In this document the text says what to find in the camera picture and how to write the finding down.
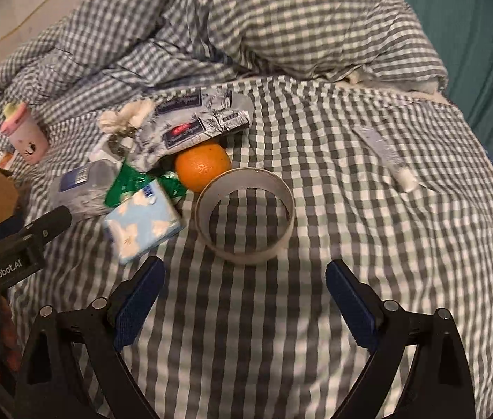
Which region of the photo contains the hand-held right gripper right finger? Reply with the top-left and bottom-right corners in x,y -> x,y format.
326,259 -> 477,419

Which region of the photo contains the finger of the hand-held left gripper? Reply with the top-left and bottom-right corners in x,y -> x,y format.
20,206 -> 73,237

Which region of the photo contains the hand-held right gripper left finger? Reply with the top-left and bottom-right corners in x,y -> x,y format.
14,256 -> 166,419

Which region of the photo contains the clear plastic pack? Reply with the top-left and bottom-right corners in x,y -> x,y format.
50,159 -> 120,223

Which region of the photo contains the blue butterfly tissue pack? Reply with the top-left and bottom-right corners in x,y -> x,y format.
102,180 -> 187,265

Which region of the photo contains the green packet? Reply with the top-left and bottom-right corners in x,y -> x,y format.
104,161 -> 188,208

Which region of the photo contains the white tissue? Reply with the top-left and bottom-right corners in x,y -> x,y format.
98,98 -> 155,134

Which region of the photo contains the orange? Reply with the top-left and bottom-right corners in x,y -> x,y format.
175,142 -> 232,193

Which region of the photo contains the white tube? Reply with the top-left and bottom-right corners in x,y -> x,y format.
353,126 -> 419,193

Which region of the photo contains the tape roll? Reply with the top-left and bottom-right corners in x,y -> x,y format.
196,168 -> 295,265

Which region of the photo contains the grey floral tissue pack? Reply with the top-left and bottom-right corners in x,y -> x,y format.
135,85 -> 253,171

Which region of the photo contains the grey checked bed sheet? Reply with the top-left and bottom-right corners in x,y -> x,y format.
11,76 -> 493,419

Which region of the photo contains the pink bottle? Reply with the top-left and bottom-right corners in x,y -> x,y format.
0,101 -> 48,166

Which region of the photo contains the cream bed headboard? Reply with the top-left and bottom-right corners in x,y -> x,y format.
0,0 -> 112,110

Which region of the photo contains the teal curtain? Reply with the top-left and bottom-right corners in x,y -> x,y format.
373,0 -> 493,179

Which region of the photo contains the grey checked duvet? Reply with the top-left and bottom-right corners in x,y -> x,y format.
0,0 -> 450,149

